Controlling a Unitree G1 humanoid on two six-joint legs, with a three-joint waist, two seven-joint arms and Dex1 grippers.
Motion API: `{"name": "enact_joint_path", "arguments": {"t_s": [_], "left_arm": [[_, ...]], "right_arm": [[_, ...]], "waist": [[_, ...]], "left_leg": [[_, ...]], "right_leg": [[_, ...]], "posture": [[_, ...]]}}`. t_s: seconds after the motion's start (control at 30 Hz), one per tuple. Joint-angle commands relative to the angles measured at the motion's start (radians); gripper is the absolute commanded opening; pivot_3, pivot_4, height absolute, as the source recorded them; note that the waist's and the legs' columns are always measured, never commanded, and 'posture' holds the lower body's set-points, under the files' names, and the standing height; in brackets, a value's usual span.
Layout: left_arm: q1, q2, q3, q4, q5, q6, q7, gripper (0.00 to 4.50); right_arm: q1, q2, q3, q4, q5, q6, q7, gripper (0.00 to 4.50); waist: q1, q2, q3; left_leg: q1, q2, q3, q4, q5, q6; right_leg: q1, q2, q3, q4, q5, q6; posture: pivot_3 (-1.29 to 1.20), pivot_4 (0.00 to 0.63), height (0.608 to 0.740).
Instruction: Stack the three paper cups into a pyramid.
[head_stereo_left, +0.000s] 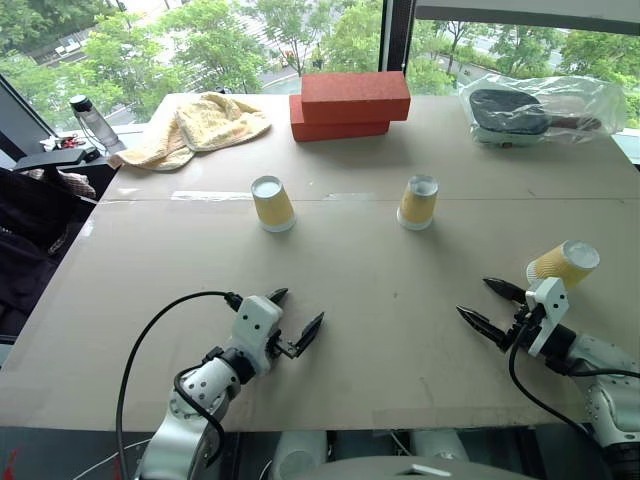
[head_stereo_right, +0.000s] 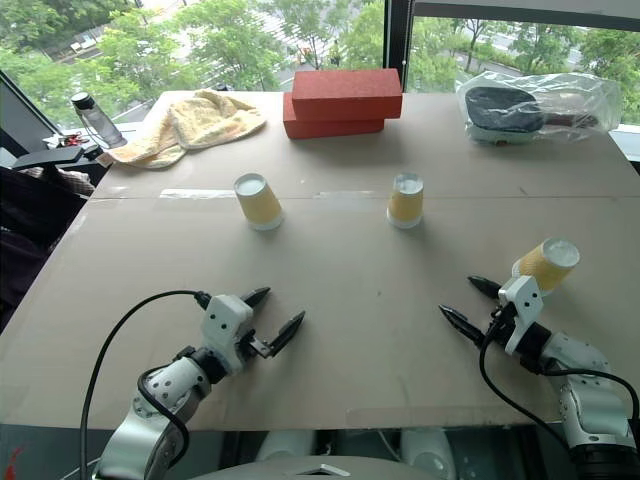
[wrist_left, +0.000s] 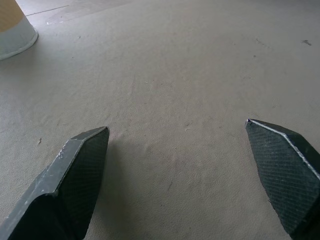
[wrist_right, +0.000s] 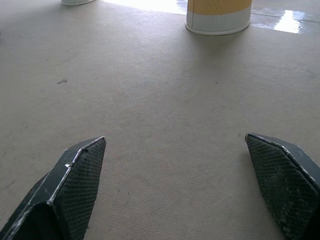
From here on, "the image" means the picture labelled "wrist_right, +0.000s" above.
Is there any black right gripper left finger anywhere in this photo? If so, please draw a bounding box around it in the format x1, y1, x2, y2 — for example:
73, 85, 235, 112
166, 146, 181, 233
0, 135, 107, 240

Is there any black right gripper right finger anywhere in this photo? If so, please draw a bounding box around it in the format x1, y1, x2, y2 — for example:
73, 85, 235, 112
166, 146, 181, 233
244, 132, 320, 240

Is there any yellow and white paper cup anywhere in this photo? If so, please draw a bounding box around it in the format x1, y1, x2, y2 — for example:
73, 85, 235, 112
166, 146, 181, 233
184, 0, 252, 36

